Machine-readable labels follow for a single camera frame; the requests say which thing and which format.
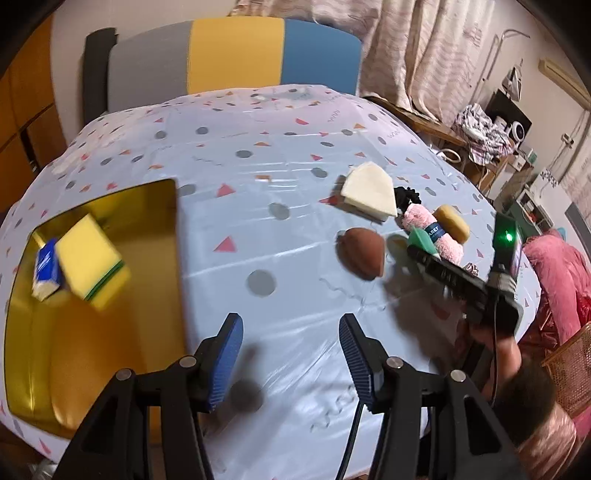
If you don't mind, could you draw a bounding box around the metal clothes rack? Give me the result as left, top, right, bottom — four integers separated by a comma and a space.
480, 30, 532, 112

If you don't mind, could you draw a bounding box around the printed light blue tablecloth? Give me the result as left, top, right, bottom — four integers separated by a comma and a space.
0, 84, 543, 480

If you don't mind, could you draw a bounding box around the wooden cabinet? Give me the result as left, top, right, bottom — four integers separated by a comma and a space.
0, 18, 68, 185

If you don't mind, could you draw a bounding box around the pink towel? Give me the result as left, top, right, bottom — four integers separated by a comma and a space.
401, 204, 465, 266

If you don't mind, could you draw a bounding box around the wall air conditioner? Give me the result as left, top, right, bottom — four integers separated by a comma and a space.
538, 58, 591, 109

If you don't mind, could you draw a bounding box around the black scrunchie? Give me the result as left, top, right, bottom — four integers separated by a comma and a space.
394, 186, 423, 217

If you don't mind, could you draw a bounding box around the green makeup sponge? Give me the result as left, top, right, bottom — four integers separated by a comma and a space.
407, 227, 439, 257

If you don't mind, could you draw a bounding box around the gold rectangular tray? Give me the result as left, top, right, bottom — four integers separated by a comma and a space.
4, 179, 188, 437

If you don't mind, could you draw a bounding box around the pink blanket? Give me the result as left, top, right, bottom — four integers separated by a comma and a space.
522, 233, 591, 344

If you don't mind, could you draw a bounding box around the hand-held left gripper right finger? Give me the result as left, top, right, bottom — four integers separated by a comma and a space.
338, 314, 529, 480

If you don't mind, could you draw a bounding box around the yellow sponge with green pad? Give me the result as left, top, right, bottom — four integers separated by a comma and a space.
54, 213, 131, 311

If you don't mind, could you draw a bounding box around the beige patterned curtain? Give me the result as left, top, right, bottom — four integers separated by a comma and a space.
233, 0, 504, 123

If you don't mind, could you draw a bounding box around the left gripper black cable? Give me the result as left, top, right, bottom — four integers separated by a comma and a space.
335, 406, 366, 480

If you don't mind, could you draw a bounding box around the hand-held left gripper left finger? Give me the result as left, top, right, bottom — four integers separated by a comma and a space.
55, 313, 244, 480

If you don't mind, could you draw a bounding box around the pile of patterned clothes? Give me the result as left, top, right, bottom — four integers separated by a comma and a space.
455, 104, 518, 164

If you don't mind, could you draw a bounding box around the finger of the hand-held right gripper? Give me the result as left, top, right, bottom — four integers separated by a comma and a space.
407, 246, 488, 315

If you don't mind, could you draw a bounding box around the white storage shelf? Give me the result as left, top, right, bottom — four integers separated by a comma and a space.
508, 178, 561, 236

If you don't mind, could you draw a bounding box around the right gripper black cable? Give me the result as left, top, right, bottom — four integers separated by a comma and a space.
490, 284, 504, 407

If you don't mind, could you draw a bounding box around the blue tissue packet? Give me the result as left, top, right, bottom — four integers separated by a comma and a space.
31, 238, 63, 303

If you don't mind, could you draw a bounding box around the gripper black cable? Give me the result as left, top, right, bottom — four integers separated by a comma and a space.
335, 406, 366, 480
490, 284, 504, 407

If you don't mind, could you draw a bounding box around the tan sponge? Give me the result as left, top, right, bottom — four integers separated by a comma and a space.
434, 204, 471, 244

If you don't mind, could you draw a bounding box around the cream wedge sponge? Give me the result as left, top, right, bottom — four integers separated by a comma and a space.
341, 162, 399, 224

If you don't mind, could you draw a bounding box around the person's pink satin clothing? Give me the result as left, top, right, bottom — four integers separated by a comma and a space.
515, 404, 580, 474

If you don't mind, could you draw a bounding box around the wooden side desk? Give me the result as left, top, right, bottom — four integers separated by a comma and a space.
365, 95, 509, 190

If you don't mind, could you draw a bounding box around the brown teardrop makeup sponge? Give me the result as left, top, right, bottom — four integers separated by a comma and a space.
336, 227, 386, 280

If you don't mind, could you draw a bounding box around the person's right forearm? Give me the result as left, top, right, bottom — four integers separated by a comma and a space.
468, 325, 525, 388

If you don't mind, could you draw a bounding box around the black chair frame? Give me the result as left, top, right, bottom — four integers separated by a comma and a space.
83, 28, 116, 127

